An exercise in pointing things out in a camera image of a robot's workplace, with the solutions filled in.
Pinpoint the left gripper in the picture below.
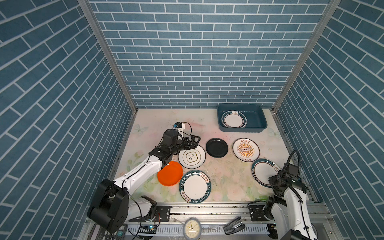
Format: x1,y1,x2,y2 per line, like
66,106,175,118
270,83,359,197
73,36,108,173
169,135,201,156

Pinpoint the green red rim plate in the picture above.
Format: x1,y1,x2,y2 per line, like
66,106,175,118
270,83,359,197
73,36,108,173
251,159,281,188

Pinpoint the small green rim plate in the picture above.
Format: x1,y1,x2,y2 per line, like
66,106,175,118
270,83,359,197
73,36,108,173
221,111,247,128

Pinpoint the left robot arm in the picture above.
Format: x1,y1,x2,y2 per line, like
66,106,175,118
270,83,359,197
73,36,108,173
87,129,201,234

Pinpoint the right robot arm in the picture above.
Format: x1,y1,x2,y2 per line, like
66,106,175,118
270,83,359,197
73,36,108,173
264,164,318,240

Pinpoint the teal plastic bin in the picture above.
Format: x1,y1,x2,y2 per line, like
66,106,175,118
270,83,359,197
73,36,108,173
217,103,268,133

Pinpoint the white plate flower outline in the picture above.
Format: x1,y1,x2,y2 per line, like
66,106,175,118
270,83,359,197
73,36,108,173
178,145,206,169

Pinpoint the black plate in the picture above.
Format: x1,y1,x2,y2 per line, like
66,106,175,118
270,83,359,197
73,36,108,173
206,138,229,158

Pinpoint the green rim lettered plate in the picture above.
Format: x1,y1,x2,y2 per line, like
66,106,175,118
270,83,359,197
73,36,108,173
179,170,212,204

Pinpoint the orange sunburst plate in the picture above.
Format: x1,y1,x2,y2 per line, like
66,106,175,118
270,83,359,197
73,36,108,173
232,138,261,162

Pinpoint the black stapler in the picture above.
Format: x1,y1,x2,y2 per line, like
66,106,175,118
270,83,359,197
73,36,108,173
223,217,246,235

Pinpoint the white analog clock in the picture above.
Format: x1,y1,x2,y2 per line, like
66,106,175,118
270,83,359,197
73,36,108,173
183,218,203,240

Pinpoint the black calculator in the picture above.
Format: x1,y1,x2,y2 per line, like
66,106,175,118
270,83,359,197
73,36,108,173
96,224,127,240

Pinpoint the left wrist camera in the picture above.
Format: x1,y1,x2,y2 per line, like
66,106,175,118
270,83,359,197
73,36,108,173
173,122,185,131

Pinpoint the aluminium rail base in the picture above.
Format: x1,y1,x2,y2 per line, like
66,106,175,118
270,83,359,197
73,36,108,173
127,201,277,240

